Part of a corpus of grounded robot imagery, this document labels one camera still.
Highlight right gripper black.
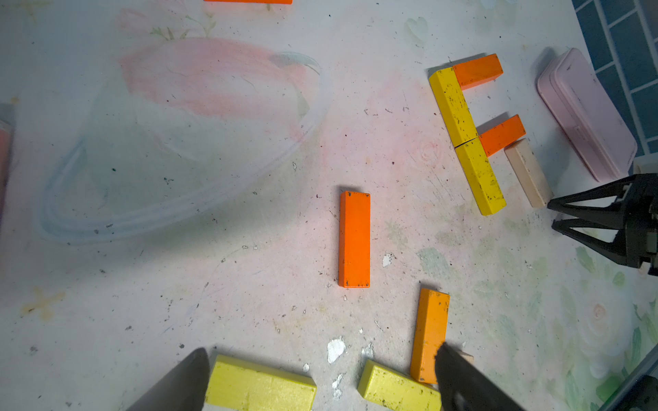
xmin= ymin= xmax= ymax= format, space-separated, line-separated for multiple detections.
xmin=548 ymin=173 xmax=657 ymax=277

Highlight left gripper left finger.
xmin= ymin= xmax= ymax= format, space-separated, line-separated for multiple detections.
xmin=128 ymin=348 xmax=211 ymax=411

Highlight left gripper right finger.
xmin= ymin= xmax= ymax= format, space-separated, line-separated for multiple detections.
xmin=435 ymin=342 xmax=523 ymax=411

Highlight light orange block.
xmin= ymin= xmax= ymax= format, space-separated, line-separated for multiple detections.
xmin=410 ymin=288 xmax=450 ymax=385

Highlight natural wood block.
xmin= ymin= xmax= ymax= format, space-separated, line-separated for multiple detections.
xmin=505 ymin=138 xmax=553 ymax=208
xmin=457 ymin=350 xmax=475 ymax=366

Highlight yellow block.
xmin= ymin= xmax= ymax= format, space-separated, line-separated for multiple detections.
xmin=429 ymin=68 xmax=478 ymax=147
xmin=206 ymin=356 xmax=317 ymax=410
xmin=357 ymin=360 xmax=442 ymax=411
xmin=455 ymin=139 xmax=507 ymax=216

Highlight pink eraser box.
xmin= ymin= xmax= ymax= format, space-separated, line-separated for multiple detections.
xmin=536 ymin=48 xmax=637 ymax=183

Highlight clear plastic lid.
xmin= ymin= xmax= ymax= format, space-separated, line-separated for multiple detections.
xmin=36 ymin=37 xmax=332 ymax=244

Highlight chalk box coloured sticks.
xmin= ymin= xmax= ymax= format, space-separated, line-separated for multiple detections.
xmin=0 ymin=121 xmax=13 ymax=210

